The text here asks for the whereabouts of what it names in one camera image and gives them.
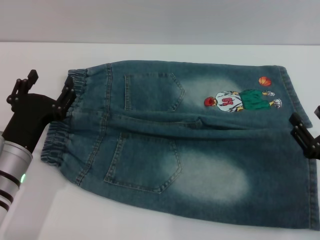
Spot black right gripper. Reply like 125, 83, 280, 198
288, 105, 320, 160

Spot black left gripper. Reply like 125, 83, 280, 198
3, 69, 77, 152

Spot blue denim shorts with print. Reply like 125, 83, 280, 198
40, 59, 319, 238

